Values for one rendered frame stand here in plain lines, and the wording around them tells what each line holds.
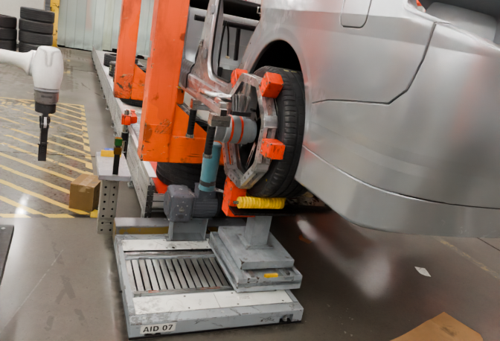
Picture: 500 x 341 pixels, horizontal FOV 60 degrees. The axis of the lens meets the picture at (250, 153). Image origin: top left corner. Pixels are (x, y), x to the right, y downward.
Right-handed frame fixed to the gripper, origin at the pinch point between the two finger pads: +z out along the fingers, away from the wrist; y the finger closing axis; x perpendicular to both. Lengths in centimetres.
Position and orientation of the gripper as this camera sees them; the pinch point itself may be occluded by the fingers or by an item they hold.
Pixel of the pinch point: (42, 152)
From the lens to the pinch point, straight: 191.1
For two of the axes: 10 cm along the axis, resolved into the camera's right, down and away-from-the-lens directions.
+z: -1.8, 9.5, 2.4
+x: 8.8, 0.5, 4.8
